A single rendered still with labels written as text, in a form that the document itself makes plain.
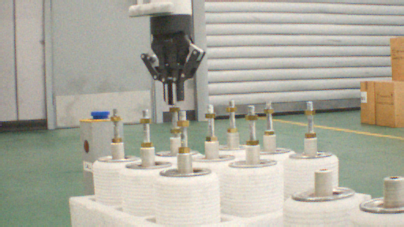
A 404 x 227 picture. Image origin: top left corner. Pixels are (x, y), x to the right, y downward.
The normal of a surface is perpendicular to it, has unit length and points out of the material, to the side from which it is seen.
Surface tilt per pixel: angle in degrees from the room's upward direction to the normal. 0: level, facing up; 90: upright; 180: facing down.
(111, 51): 90
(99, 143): 90
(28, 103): 90
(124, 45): 90
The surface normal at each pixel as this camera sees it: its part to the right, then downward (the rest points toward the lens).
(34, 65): 0.25, 0.04
